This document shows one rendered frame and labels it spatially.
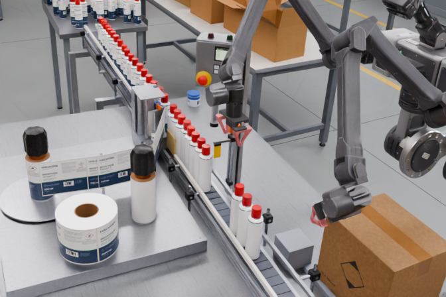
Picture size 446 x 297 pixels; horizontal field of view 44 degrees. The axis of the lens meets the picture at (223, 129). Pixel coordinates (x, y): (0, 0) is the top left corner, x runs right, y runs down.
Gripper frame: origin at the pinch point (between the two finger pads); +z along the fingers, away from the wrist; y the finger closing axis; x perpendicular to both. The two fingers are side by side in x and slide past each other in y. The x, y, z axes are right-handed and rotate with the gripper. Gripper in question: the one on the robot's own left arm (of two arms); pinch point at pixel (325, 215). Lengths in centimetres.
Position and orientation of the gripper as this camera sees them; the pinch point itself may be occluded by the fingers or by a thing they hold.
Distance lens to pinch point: 166.9
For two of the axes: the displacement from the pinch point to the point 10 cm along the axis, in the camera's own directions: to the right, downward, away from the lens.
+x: 3.6, 8.9, -2.7
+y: -8.7, 2.2, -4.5
